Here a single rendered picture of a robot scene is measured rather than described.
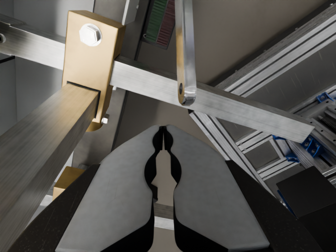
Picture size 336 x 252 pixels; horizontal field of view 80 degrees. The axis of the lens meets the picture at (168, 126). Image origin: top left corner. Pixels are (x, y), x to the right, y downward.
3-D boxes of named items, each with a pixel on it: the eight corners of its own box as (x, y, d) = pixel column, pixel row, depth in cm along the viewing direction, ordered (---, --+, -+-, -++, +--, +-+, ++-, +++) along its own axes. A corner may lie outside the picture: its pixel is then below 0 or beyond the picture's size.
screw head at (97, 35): (103, 27, 20) (100, 28, 19) (100, 48, 21) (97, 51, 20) (82, 20, 20) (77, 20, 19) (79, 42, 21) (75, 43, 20)
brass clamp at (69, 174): (98, 172, 36) (89, 194, 32) (88, 217, 43) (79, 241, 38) (62, 164, 35) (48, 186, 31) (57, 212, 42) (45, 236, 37)
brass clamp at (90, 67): (131, 26, 25) (124, 30, 20) (110, 119, 31) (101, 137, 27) (79, 7, 23) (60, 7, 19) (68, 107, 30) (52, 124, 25)
